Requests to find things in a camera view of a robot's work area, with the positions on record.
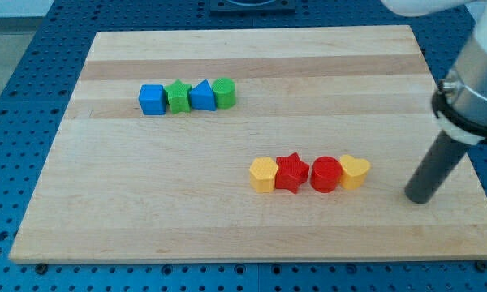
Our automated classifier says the wooden board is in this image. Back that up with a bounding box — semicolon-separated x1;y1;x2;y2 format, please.
9;25;487;264

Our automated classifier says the red star block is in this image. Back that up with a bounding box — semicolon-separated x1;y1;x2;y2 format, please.
275;152;310;194

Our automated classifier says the yellow heart block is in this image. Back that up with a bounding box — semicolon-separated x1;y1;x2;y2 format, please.
339;154;371;190

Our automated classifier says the red cylinder block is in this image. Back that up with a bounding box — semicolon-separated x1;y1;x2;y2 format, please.
310;156;343;193

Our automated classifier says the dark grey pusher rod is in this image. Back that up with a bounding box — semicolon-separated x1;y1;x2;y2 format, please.
404;131;470;204

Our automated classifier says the green star block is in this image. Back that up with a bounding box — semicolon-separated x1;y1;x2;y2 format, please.
164;79;192;114

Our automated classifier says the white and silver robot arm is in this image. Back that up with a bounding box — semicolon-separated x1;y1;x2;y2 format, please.
432;3;487;145

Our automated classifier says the blue cube block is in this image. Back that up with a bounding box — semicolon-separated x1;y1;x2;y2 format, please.
138;84;167;115

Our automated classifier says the green cylinder block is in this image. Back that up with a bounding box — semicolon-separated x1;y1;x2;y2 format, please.
212;78;236;109

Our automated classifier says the blue triangle block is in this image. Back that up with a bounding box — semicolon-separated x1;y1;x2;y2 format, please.
189;79;217;111

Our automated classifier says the yellow hexagon block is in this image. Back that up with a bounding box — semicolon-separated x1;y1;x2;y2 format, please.
249;157;278;193

